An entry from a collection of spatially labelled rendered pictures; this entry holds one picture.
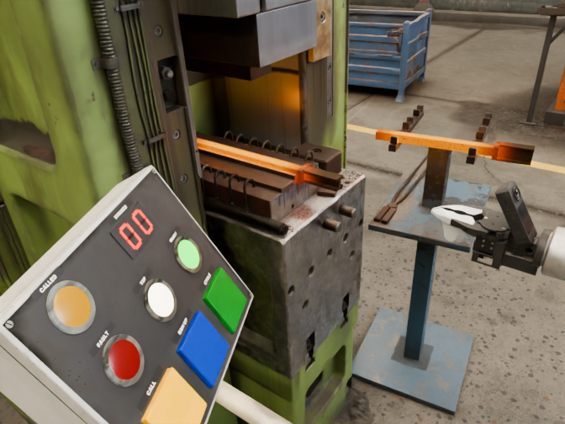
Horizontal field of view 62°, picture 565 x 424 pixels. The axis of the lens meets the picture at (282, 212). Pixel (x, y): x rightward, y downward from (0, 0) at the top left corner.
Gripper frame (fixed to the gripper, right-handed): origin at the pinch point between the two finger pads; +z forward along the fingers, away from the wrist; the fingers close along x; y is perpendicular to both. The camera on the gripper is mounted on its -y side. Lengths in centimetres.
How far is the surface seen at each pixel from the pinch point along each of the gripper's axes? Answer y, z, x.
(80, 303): -16, 17, -65
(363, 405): 100, 22, 20
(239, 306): 1.3, 15.8, -42.7
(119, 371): -9, 12, -66
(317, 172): -1.1, 28.0, -0.9
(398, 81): 82, 157, 342
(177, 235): -11, 23, -46
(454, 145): 2.7, 9.8, 38.3
